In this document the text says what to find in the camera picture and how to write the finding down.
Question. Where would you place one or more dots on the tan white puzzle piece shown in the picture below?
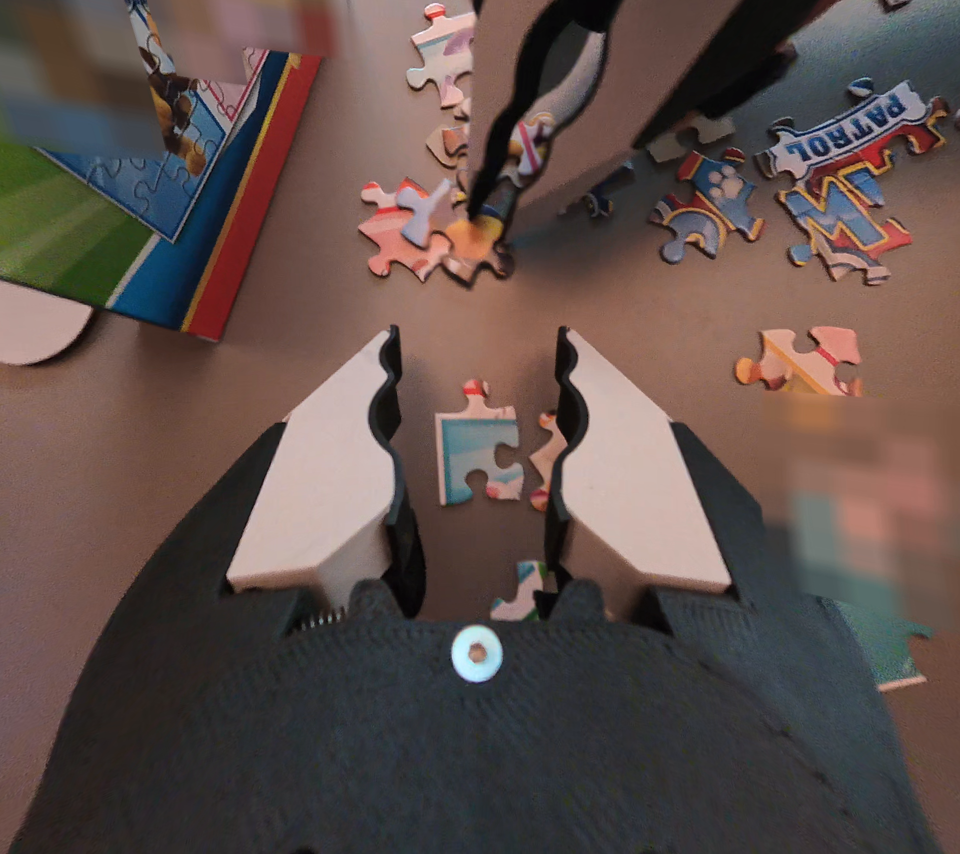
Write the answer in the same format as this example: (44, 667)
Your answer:
(446, 142)

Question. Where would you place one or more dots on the white orange red puzzle piece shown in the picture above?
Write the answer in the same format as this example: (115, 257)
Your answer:
(546, 457)

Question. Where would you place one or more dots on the salmon pink puzzle piece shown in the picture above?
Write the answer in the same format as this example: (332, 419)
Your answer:
(386, 239)

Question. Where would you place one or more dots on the red blue logo puzzle section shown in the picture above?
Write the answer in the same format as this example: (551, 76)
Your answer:
(847, 194)

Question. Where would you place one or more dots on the grey desk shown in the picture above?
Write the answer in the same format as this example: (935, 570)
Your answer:
(187, 419)

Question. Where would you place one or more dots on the pink red collar puzzle piece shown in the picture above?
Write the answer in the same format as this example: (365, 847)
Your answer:
(795, 359)

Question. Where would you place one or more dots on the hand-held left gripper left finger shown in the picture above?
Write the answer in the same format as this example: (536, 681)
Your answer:
(315, 487)

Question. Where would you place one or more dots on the white teal green puzzle piece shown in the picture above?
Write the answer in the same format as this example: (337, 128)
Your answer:
(525, 592)

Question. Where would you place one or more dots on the dark blue puzzle piece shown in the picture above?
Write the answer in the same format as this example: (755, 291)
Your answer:
(600, 198)

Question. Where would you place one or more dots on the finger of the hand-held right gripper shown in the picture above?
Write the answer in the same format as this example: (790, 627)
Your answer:
(660, 44)
(495, 67)

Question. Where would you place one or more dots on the colourful puzzle box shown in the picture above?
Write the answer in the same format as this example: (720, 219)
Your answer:
(217, 247)

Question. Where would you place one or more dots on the pale lilac puzzle piece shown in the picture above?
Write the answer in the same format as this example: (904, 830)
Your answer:
(420, 213)

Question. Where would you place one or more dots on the blue paw print puzzle section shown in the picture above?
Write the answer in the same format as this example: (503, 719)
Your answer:
(712, 194)

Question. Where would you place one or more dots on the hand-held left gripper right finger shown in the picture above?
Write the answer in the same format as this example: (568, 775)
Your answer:
(637, 494)

